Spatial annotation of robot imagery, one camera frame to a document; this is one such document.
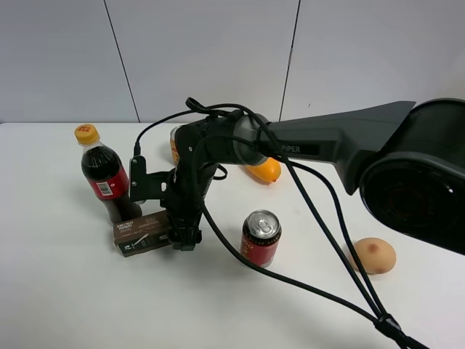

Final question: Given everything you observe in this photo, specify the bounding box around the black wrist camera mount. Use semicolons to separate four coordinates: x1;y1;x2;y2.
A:
129;155;174;208

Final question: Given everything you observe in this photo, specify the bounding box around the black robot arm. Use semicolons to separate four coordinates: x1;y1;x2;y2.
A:
168;98;464;254

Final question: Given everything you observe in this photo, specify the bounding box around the orange mango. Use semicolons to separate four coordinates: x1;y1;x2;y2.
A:
245;158;281;184

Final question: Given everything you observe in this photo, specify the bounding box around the black cable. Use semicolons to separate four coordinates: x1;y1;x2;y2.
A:
133;97;432;349

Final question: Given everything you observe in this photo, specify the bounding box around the spotted tan potato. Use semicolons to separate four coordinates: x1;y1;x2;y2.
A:
354;238;397;275

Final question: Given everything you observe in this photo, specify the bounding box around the cola bottle yellow cap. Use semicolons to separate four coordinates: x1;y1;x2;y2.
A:
74;124;142;224

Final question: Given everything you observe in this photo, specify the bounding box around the gold energy drink can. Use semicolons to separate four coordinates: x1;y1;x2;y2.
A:
170;126;179;165

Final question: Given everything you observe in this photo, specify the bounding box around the red cola can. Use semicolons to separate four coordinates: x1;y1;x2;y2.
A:
240;209;282;268

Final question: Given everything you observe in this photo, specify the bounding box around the brown cardboard box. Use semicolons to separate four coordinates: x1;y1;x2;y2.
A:
113;210;171;257

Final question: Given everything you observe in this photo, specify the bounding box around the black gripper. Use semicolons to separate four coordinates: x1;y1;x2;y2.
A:
165;160;218;251

